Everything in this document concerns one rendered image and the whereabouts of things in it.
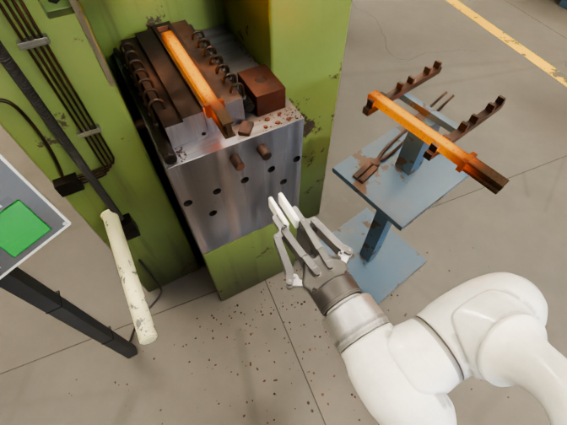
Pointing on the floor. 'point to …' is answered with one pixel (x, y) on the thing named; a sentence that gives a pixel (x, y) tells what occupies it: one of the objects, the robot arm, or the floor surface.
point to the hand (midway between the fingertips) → (283, 212)
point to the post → (19, 286)
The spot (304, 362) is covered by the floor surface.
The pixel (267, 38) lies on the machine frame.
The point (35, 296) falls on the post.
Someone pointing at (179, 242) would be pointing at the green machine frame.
